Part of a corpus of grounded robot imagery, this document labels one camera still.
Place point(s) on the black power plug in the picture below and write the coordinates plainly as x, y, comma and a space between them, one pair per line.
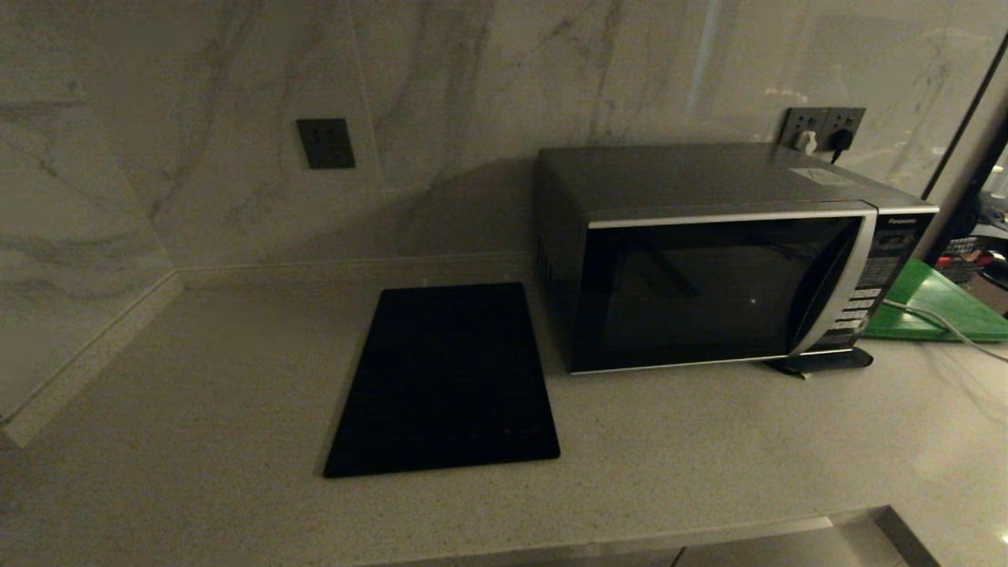
841, 141

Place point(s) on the dark grey single wall socket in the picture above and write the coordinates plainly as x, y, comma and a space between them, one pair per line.
326, 143

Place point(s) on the silver Panasonic microwave oven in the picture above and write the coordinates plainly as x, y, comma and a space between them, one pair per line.
693, 177

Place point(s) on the dark pad under microwave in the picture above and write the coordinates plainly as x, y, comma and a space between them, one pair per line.
835, 362

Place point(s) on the green cutting board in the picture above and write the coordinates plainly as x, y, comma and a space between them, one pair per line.
937, 307

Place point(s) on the black glass induction cooktop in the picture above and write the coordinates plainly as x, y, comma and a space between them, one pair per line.
445, 386

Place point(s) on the black glass microwave door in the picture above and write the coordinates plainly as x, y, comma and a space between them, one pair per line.
693, 299

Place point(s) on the grey double wall socket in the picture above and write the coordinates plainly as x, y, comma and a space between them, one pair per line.
805, 120

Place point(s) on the white power plug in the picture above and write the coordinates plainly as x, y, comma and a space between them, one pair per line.
806, 142

